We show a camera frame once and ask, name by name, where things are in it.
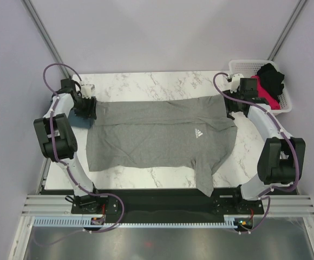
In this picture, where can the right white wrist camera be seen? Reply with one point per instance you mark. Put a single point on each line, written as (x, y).
(234, 81)

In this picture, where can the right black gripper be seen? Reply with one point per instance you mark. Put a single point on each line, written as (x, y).
(229, 107)

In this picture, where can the left corner aluminium post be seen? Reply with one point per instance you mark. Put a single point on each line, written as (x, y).
(32, 12)

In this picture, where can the corner aluminium post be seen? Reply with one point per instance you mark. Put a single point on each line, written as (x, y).
(298, 9)
(32, 12)

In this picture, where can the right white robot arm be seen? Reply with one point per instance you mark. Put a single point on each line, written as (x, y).
(280, 163)

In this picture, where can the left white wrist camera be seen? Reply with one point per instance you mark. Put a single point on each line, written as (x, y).
(87, 90)

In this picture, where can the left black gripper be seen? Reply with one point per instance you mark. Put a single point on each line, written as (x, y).
(90, 111)

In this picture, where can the aluminium frame rail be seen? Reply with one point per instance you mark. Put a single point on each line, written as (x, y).
(281, 206)

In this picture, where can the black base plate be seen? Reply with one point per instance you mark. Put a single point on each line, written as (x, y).
(181, 203)

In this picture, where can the black t shirt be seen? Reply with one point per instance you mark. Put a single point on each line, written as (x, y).
(271, 80)

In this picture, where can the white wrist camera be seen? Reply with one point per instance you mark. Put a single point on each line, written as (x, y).
(234, 81)
(87, 90)

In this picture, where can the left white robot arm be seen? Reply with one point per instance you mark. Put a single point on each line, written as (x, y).
(58, 141)

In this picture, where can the right corner aluminium post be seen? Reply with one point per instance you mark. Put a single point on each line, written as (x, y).
(298, 9)

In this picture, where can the red t shirt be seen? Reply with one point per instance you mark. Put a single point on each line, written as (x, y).
(262, 93)

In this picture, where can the white slotted cable duct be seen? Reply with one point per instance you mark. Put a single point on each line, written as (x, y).
(213, 221)

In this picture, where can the folded blue t shirt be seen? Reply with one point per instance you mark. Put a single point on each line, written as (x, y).
(79, 122)

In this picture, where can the grey t shirt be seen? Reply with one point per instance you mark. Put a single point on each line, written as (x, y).
(194, 133)

